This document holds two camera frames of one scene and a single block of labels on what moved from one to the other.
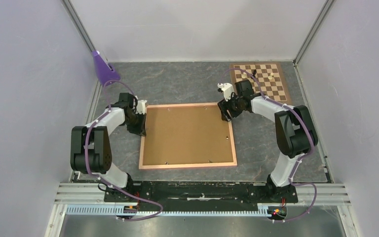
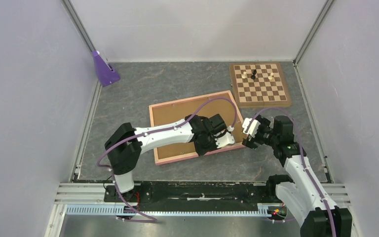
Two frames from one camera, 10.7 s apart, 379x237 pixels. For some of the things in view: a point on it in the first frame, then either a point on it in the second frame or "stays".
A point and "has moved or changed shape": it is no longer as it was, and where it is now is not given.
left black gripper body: (135, 119) to (206, 146)
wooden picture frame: (142, 145) to (206, 105)
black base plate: (198, 195) stays
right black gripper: (224, 105) to (265, 124)
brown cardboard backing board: (186, 136) has moved or changed shape
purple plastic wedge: (104, 71) stays
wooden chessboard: (269, 76) stays
